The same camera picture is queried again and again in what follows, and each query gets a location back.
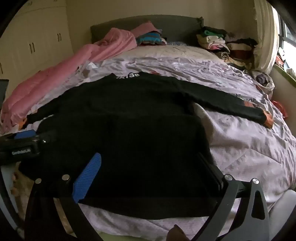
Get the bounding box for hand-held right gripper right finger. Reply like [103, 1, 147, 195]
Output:
[192, 152, 271, 241]

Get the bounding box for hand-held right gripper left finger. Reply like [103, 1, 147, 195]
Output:
[24, 152, 102, 241]

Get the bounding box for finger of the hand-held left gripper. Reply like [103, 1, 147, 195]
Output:
[38, 130, 58, 149]
[5, 130, 38, 142]

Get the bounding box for black printed sweater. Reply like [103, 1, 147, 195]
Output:
[18, 72, 274, 220]

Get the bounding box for pile of mixed clothes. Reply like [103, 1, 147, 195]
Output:
[196, 26, 259, 70]

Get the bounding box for striped folded clothes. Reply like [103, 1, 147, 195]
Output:
[136, 31, 167, 46]

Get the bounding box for beige tasselled blanket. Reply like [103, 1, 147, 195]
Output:
[9, 162, 35, 210]

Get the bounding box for pink blanket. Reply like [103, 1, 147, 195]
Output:
[0, 28, 138, 133]

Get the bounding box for brown object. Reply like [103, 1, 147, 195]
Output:
[167, 224, 190, 241]

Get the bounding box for pale grey cloth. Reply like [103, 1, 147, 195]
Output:
[268, 188, 296, 241]

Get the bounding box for red object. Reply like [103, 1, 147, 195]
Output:
[271, 100, 289, 119]

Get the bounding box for cream wardrobe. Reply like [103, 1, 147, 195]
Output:
[0, 0, 75, 78]

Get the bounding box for white cloth bag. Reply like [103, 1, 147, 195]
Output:
[252, 70, 276, 93]

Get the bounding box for clutter on windowsill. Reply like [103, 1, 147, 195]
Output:
[275, 47, 296, 82]

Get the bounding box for beige bed sheet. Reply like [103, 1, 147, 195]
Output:
[129, 44, 218, 63]

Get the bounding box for pink folded garment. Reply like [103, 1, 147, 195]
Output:
[129, 20, 160, 39]

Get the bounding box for cream curtain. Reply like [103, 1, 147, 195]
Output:
[253, 0, 282, 75]

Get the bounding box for window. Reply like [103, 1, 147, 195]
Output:
[276, 7, 296, 70]

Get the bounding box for grey headboard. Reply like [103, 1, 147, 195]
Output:
[90, 15, 205, 44]

